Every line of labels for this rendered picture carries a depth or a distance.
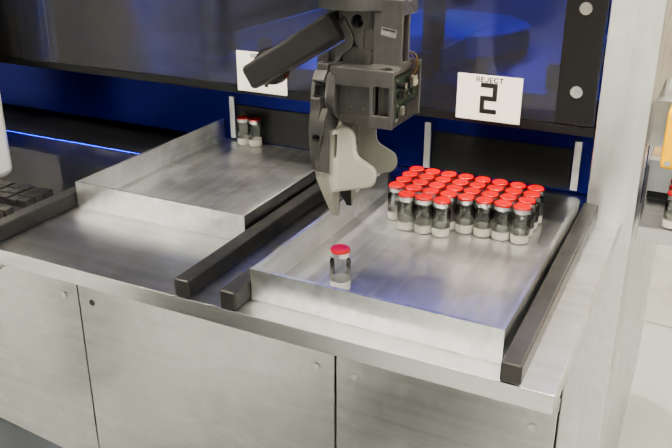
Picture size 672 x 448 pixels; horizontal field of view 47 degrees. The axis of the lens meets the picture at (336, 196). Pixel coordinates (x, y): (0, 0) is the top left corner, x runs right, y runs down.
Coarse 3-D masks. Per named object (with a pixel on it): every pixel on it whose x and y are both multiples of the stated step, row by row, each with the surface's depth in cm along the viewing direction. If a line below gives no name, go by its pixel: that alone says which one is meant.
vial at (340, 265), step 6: (330, 252) 80; (336, 258) 79; (342, 258) 79; (348, 258) 80; (330, 264) 80; (336, 264) 79; (342, 264) 79; (348, 264) 79; (330, 270) 80; (336, 270) 79; (342, 270) 79; (348, 270) 80; (330, 276) 80; (336, 276) 79; (342, 276) 79; (348, 276) 80; (330, 282) 80; (336, 282) 80; (342, 282) 80; (348, 282) 80; (342, 288) 80; (348, 288) 80
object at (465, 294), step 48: (384, 192) 106; (288, 240) 84; (336, 240) 92; (384, 240) 92; (432, 240) 92; (480, 240) 92; (288, 288) 77; (336, 288) 74; (384, 288) 81; (432, 288) 81; (480, 288) 81; (528, 288) 74; (432, 336) 71; (480, 336) 68
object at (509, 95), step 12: (468, 84) 100; (480, 84) 99; (504, 84) 98; (516, 84) 97; (468, 96) 101; (504, 96) 99; (516, 96) 98; (456, 108) 102; (468, 108) 101; (492, 108) 100; (504, 108) 99; (516, 108) 98; (492, 120) 100; (504, 120) 100; (516, 120) 99
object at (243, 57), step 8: (240, 56) 114; (248, 56) 114; (240, 64) 115; (240, 72) 115; (240, 80) 116; (240, 88) 116; (248, 88) 116; (256, 88) 115; (264, 88) 114; (272, 88) 114; (280, 88) 113
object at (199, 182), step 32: (224, 128) 130; (128, 160) 109; (160, 160) 116; (192, 160) 119; (224, 160) 119; (256, 160) 119; (288, 160) 119; (96, 192) 100; (128, 192) 98; (160, 192) 107; (192, 192) 107; (224, 192) 107; (256, 192) 107; (288, 192) 99; (160, 224) 97; (192, 224) 95; (224, 224) 92
